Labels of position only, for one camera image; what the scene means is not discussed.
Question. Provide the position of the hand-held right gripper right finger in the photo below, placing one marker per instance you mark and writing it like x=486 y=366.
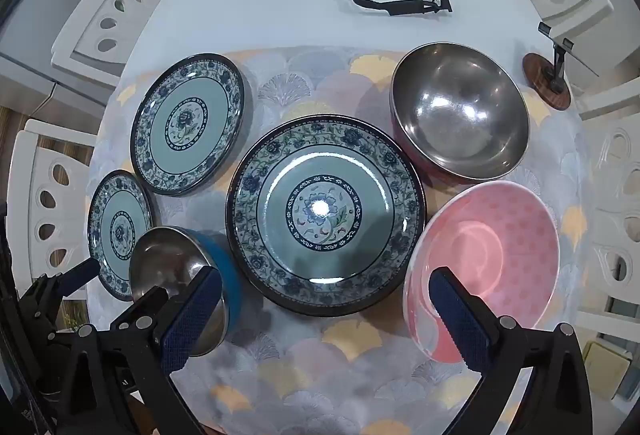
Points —
x=457 y=315

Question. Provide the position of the fan-patterned placemat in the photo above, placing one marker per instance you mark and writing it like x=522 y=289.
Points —
x=310 y=365

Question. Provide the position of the pale yellow box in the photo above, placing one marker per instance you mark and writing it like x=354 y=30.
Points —
x=605 y=362

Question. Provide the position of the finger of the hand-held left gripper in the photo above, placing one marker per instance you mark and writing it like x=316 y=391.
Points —
x=82 y=272

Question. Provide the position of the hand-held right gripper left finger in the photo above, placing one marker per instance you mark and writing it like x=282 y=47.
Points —
x=192 y=320

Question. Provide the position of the red steel bowl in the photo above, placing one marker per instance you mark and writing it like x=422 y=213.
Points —
x=460 y=115

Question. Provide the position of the pink patterned bowl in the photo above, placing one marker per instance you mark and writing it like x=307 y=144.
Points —
x=500 y=240

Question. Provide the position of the medium blue floral plate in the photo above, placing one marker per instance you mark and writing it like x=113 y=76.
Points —
x=187 y=122

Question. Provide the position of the small blue floral plate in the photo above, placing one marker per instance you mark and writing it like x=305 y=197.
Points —
x=115 y=215

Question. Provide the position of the blue steel bowl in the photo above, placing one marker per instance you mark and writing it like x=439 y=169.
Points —
x=160 y=255

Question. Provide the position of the phone stand with wooden base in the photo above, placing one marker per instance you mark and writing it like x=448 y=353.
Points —
x=537 y=75

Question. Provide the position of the large blue floral plate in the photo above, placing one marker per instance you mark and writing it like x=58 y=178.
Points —
x=280 y=260

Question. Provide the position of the white cabinet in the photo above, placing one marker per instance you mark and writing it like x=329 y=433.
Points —
x=30 y=65

